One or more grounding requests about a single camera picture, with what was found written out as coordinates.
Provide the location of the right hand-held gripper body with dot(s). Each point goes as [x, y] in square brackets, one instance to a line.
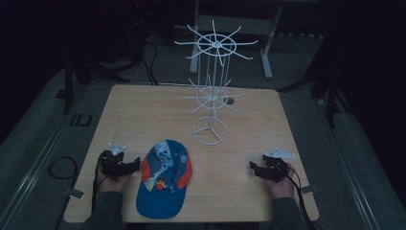
[276, 167]

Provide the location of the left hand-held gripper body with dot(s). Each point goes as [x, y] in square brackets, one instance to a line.
[112, 163]

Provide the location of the blue and orange cap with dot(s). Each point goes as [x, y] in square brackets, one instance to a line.
[166, 191]

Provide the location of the person's right hand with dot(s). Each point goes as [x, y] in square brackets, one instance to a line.
[282, 188]

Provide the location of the person's left hand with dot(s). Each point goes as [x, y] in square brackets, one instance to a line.
[111, 185]

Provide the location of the grey tape strip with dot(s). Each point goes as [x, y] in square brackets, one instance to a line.
[309, 189]
[75, 193]

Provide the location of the black metal stand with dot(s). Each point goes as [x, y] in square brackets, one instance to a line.
[332, 92]
[68, 86]

